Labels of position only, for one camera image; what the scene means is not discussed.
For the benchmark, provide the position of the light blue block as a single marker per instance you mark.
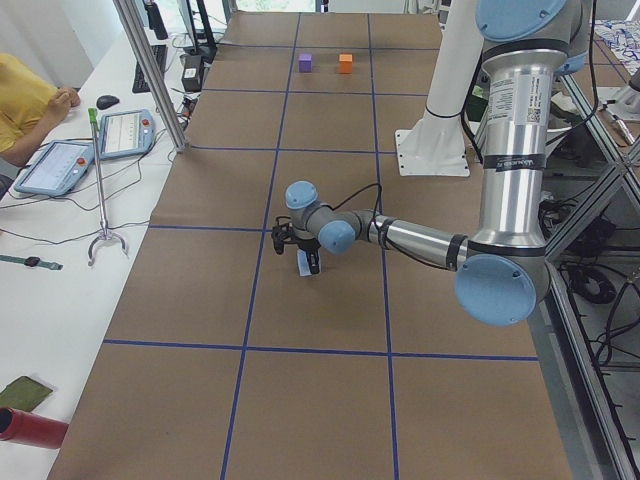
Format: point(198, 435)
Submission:
point(303, 263)

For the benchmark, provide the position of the purple block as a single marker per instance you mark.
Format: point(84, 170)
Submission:
point(305, 63)

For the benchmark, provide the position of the orange block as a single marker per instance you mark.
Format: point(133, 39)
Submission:
point(345, 63)

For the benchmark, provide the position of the teach pendant tablet far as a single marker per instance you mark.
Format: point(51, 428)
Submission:
point(126, 134)

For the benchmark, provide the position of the teach pendant tablet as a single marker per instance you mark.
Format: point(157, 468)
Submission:
point(126, 134)
point(57, 170)

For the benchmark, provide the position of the black power adapter box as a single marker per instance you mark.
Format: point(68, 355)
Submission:
point(192, 76)

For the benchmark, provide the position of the black computer mouse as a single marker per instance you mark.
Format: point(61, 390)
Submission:
point(104, 102)

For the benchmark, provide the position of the teach pendant tablet near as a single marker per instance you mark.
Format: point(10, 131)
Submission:
point(57, 170)

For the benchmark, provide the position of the smartwatch with green band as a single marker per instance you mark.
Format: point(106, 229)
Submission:
point(31, 262)

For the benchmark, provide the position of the person in yellow shirt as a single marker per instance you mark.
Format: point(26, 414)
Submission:
point(30, 109)

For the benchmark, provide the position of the olive green pouch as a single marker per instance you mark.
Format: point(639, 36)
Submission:
point(24, 393)

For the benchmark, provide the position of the red cylinder bottle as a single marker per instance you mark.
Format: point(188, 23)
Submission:
point(30, 429)

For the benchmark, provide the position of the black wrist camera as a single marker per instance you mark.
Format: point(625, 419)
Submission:
point(281, 237)

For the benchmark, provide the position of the aluminium frame post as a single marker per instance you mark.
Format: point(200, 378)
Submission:
point(133, 27)

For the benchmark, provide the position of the green handled reacher grabber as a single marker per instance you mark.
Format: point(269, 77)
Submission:
point(105, 233)

